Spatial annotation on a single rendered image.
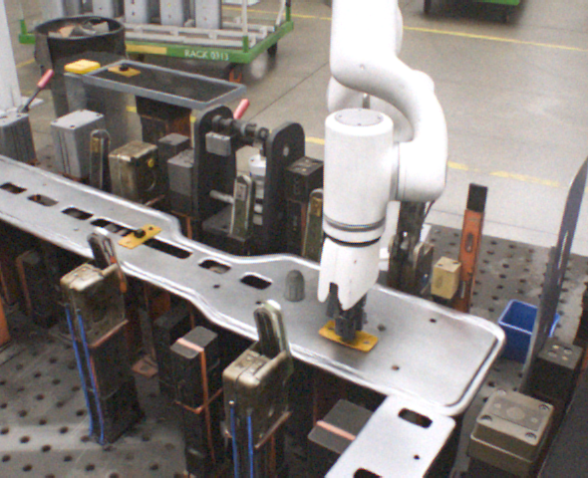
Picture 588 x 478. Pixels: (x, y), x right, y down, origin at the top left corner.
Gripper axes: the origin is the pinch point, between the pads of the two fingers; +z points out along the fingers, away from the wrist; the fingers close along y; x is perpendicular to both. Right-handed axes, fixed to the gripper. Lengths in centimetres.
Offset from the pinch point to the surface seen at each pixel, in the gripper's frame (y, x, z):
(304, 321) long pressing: -0.2, -7.7, 3.3
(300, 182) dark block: -23.1, -23.1, -6.6
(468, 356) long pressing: -6.0, 16.7, 3.3
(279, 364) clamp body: 13.7, -3.0, -0.2
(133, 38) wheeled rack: -297, -341, 76
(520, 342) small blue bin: -44, 17, 28
